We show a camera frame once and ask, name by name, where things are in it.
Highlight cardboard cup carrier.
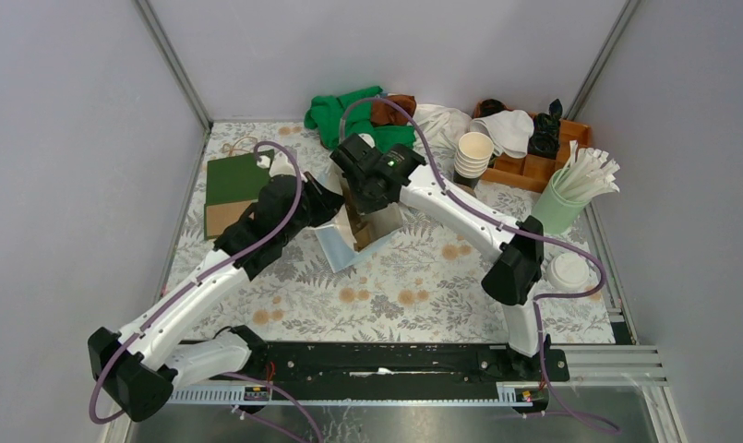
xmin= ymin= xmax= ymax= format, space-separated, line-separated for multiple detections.
xmin=345 ymin=204 xmax=383 ymax=252

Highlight light blue paper bag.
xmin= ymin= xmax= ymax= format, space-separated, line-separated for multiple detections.
xmin=314 ymin=166 xmax=403 ymax=272

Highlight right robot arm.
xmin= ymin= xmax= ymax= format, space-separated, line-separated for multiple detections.
xmin=330 ymin=134 xmax=547 ymax=380

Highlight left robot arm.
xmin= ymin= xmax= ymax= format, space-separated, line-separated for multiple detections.
xmin=88 ymin=171 xmax=345 ymax=424

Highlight green paper bag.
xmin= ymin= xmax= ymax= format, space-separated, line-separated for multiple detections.
xmin=204 ymin=153 xmax=270 ymax=239

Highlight brown cloth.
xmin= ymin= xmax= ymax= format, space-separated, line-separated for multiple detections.
xmin=370 ymin=94 xmax=417 ymax=126

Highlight green cloth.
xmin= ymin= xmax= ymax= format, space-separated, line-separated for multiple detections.
xmin=304 ymin=86 xmax=416 ymax=152

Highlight stack of paper cups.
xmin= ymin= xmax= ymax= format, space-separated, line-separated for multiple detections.
xmin=452 ymin=132 xmax=494 ymax=189

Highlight white cloth on tray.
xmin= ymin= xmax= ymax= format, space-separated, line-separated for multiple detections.
xmin=469 ymin=110 xmax=534 ymax=159

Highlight wooden compartment tray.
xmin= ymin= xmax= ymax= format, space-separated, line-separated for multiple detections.
xmin=481 ymin=119 xmax=593 ymax=193

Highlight black plastic bags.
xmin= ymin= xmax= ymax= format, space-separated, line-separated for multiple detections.
xmin=528 ymin=99 xmax=563 ymax=160

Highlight green straw holder cup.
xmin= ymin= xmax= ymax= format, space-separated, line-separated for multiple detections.
xmin=531 ymin=170 xmax=589 ymax=235

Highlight white wrapped straws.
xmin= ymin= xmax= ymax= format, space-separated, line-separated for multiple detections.
xmin=553 ymin=140 xmax=620 ymax=202

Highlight white cup lid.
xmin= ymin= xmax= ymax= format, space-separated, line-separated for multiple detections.
xmin=545 ymin=252 xmax=591 ymax=292

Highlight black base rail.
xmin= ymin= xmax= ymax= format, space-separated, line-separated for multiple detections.
xmin=215 ymin=326 xmax=570 ymax=401

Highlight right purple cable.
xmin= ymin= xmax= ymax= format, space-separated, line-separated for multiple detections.
xmin=339 ymin=96 xmax=623 ymax=437

